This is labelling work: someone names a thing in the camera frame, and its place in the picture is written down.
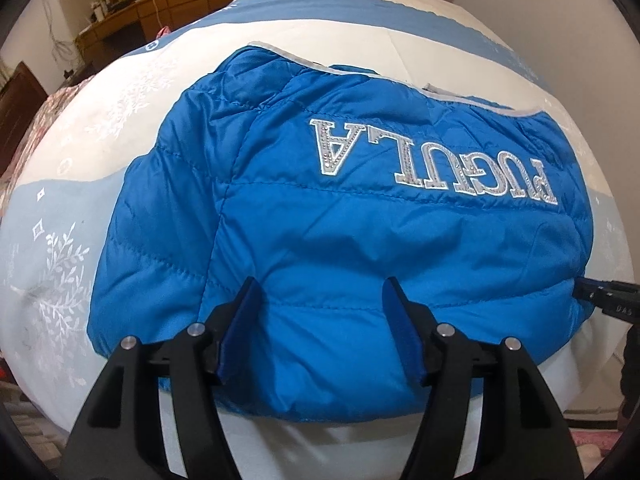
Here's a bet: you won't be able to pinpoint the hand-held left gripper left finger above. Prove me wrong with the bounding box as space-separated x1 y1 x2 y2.
65 276 263 480

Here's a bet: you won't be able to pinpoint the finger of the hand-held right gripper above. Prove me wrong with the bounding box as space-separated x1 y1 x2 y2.
575 277 610 302

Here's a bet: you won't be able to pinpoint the wooden desk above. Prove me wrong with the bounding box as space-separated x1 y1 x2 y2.
75 0 171 78

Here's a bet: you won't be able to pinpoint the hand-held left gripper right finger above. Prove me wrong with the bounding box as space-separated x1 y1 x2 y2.
382 276 571 480

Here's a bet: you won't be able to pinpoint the blue puffer jacket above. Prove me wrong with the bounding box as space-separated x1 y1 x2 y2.
87 40 608 409

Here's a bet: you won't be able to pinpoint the wall cables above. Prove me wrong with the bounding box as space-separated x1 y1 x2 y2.
40 0 82 77

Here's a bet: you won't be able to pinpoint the pink cloth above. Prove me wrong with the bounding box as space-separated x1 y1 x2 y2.
564 430 623 480

